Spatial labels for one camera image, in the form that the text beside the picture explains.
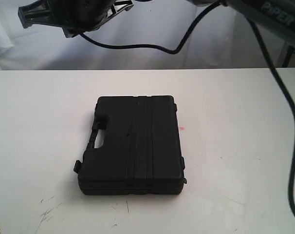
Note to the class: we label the black metal stand pole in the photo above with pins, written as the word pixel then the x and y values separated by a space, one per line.
pixel 290 52

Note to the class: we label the white backdrop curtain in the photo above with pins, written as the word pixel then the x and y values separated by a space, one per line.
pixel 222 39

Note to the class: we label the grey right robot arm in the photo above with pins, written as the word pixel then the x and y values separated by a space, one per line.
pixel 276 15

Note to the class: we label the black plastic carrying case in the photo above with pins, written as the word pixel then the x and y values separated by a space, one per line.
pixel 134 148

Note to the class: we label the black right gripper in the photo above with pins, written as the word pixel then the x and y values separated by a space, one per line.
pixel 74 17

